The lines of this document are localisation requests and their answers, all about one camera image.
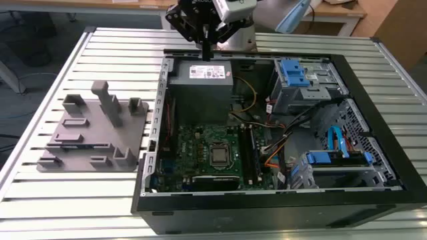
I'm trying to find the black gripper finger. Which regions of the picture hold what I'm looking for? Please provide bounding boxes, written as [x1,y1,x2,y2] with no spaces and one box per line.
[164,5,208,62]
[205,20,256,62]

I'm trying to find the blue plastic drive latch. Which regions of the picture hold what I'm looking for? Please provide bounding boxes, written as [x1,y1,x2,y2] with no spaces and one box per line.
[280,59,309,88]

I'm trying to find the grey power supply unit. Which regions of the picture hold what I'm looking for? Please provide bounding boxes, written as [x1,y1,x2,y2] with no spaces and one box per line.
[165,59,234,126]

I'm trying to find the wooden top desk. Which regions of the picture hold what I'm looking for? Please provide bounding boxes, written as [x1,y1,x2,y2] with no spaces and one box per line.
[112,0,368,37]

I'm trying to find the grey metal drive cage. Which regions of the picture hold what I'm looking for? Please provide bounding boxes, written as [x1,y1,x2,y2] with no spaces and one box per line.
[269,58,349,116]

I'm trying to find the black office chair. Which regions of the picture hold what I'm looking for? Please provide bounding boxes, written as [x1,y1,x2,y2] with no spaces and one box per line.
[0,11,57,68]

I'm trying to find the grey plastic parts rack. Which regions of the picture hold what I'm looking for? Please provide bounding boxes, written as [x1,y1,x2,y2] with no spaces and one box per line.
[34,80,150,173]

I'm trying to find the wooden cabinet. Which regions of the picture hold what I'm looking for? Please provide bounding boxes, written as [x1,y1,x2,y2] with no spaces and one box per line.
[350,0,427,71]

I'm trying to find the green motherboard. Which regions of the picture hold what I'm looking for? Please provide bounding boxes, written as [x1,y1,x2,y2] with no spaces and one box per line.
[156,123,277,193]

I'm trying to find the silver CPU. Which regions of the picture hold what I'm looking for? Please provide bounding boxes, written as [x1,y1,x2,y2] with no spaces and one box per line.
[209,147,230,163]

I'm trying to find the metal CPU socket cover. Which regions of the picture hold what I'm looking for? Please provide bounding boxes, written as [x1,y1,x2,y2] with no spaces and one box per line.
[206,141,234,171]

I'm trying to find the black graphics card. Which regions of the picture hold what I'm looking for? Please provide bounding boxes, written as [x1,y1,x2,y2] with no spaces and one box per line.
[189,173,241,193]

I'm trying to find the hard disk in blue carrier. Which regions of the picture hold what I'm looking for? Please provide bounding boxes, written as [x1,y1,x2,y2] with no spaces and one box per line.
[305,149,373,168]

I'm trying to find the grey metal disk bay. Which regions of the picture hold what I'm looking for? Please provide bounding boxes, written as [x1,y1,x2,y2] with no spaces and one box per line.
[288,152,400,190]

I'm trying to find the black open PC case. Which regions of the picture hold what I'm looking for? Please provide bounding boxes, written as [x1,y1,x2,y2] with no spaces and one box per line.
[128,48,424,236]

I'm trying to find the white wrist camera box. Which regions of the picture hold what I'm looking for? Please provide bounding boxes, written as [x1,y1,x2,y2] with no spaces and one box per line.
[212,0,258,23]

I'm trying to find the yellow black power wires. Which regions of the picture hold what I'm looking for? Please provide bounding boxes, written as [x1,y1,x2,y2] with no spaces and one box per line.
[230,76,257,114]

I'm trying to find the thick black wire bundle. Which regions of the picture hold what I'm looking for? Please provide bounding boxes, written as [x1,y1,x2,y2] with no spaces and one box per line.
[261,97,346,157]

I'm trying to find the orange red wire bundle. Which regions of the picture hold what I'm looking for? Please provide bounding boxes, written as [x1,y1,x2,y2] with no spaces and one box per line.
[264,154,285,171]

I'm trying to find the blue flat data cable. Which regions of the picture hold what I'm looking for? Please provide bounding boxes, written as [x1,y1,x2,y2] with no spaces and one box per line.
[326,125,350,159]

